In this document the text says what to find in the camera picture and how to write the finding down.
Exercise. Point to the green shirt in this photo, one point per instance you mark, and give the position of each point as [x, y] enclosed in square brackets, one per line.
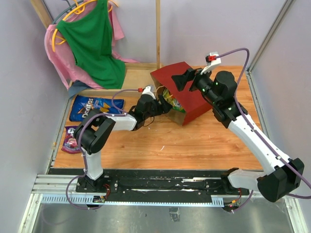
[90, 40]

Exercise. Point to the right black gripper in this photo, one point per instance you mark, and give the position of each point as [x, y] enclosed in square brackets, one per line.
[181, 80]

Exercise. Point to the blue Doritos chip bag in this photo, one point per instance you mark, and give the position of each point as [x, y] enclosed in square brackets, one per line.
[83, 105]

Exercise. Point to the pink shirt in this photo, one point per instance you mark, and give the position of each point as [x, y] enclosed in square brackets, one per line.
[63, 59]

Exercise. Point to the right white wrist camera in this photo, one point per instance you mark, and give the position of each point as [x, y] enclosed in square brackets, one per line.
[212, 60]

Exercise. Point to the blue grey cloth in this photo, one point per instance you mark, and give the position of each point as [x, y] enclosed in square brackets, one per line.
[76, 88]

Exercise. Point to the purple Tops candy bag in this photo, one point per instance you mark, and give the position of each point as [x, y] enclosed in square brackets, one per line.
[70, 144]

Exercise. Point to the yellow clothes hanger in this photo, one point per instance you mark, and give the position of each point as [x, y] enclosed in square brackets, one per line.
[79, 9]

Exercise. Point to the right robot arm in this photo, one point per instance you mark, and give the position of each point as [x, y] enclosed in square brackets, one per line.
[281, 174]

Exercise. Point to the wooden clothes rack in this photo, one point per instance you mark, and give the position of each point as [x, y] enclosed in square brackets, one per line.
[138, 74]

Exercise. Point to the yellow green candy bag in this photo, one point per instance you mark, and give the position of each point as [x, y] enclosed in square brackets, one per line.
[170, 99]

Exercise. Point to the dark green clothes hanger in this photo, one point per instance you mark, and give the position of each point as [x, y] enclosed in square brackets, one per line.
[59, 8]

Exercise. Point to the red brown paper bag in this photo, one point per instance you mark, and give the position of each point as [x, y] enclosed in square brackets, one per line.
[192, 102]

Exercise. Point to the aluminium frame post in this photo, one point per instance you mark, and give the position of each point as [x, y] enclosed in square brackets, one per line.
[270, 34]

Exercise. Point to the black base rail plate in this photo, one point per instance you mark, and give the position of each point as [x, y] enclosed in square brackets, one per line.
[145, 187]

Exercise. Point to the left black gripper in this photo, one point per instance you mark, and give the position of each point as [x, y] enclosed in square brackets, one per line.
[164, 108]

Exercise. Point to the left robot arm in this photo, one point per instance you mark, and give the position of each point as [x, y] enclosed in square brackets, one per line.
[92, 134]

